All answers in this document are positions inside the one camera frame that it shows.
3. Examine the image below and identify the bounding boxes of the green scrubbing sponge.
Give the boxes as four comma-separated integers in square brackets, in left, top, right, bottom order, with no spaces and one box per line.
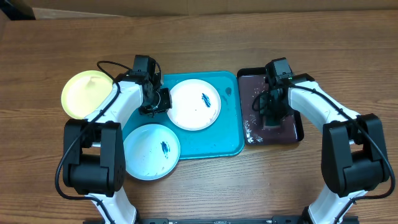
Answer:
[263,116,282,128]

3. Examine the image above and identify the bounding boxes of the light blue plate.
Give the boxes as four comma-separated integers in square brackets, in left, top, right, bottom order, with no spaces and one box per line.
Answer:
[124,124,180,180]

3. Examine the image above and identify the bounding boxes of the teal plastic tray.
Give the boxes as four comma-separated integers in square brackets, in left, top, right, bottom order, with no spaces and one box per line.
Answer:
[123,71,244,160]

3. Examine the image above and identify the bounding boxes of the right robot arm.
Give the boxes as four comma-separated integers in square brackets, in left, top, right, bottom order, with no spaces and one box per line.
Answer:
[252,72,396,223]

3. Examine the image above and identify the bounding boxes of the black tray with water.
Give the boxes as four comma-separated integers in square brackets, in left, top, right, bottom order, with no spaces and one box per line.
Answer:
[237,67,304,146]

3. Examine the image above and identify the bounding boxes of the white plate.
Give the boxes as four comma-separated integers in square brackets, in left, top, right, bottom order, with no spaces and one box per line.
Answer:
[167,79,221,131]

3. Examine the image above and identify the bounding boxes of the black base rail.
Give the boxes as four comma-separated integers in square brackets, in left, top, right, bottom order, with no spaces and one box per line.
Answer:
[135,216,305,224]

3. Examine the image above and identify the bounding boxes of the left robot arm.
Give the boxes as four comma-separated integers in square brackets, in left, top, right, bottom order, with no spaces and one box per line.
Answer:
[55,70,171,223]

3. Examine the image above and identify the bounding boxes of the yellow plate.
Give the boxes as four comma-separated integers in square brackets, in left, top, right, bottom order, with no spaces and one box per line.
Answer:
[61,70,113,119]

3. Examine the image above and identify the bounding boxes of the cardboard backdrop panel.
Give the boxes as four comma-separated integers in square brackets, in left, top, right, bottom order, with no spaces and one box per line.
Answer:
[26,0,397,16]

